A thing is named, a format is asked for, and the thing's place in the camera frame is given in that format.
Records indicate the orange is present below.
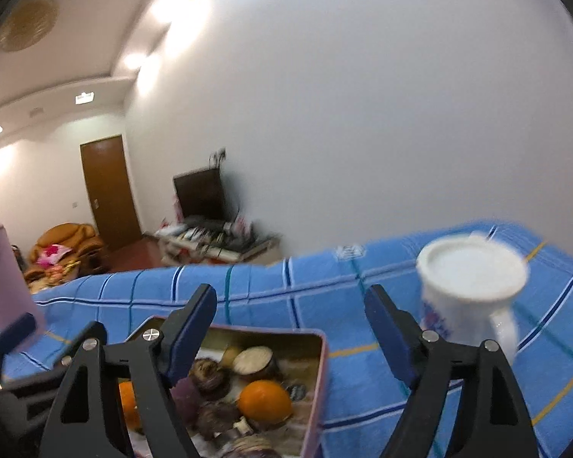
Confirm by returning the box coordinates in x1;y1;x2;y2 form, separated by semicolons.
118;381;143;432
237;380;293;424

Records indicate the brown leather sofa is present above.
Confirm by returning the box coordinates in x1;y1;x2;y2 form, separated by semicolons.
24;223;107;282

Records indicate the white television stand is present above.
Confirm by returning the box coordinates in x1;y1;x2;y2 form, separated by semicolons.
155;219;282;265

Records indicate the blue plaid blanket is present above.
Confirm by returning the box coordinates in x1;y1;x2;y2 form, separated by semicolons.
2;219;573;458

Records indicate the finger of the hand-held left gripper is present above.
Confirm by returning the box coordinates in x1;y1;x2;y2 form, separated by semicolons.
0;312;38;383
0;321;108;392

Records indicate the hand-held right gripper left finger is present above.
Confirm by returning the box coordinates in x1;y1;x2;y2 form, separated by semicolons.
39;284;218;458

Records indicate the round ceiling decoration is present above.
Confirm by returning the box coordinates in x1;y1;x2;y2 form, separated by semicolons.
0;0;60;53

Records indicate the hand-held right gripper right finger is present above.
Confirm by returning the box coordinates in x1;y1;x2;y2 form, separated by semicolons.
364;285;540;458

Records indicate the white mug with blue print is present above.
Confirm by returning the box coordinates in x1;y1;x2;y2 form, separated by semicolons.
416;231;530;368

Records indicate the pink tin box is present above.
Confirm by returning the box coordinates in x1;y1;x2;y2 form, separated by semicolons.
119;316;329;458

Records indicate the dark brown water chestnut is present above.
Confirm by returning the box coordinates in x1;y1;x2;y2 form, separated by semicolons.
196;402;242;440
191;358;232;399

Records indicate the short sugarcane piece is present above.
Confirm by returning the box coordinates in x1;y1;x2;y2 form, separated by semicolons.
231;346;280;382

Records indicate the pink flower cushion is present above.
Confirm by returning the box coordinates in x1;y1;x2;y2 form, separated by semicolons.
37;243;72;264

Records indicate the black television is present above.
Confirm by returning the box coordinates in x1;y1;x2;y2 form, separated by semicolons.
173;167;227;223

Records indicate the brown wooden door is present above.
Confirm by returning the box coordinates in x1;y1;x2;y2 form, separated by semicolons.
79;134;142;251

